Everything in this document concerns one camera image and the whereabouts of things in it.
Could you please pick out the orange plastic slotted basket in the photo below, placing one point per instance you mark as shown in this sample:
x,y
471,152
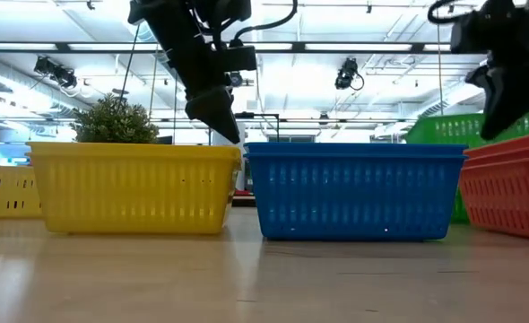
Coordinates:
x,y
506,206
515,145

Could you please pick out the black round ceiling fixture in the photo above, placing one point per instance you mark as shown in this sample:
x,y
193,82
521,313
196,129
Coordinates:
x,y
237,80

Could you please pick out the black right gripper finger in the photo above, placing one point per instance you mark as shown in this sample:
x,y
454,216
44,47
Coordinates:
x,y
515,94

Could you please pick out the yellow plastic slotted basket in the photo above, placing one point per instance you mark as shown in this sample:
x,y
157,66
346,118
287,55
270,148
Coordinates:
x,y
4,193
134,202
134,147

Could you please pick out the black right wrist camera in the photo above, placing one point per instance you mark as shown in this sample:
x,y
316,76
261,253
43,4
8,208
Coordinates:
x,y
470,31

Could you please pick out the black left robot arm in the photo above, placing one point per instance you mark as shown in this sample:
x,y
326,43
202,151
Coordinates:
x,y
193,9

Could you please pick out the green plastic slotted basket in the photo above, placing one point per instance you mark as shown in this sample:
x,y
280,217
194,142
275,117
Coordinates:
x,y
444,134
453,117

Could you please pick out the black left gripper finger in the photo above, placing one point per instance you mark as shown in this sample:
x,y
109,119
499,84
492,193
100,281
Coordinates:
x,y
215,116

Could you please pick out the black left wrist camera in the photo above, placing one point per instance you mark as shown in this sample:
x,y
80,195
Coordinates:
x,y
242,58

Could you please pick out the black overhead camera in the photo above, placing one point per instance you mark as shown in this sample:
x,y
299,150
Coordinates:
x,y
346,72

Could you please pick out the black ceiling track light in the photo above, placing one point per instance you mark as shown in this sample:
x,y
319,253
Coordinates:
x,y
56,72

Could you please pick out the blue plastic slotted basket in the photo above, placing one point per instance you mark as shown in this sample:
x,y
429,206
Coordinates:
x,y
354,148
354,206

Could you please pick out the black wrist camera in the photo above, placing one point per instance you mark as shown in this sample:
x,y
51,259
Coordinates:
x,y
470,31
242,58

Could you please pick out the thin frame upright post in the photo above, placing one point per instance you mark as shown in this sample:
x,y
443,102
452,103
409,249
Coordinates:
x,y
439,67
176,112

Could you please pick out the black frame beam with lights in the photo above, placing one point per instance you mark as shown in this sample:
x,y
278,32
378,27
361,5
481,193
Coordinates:
x,y
298,46

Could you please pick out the artificial plant in ribbed pot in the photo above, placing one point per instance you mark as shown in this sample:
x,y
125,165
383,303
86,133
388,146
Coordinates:
x,y
112,123

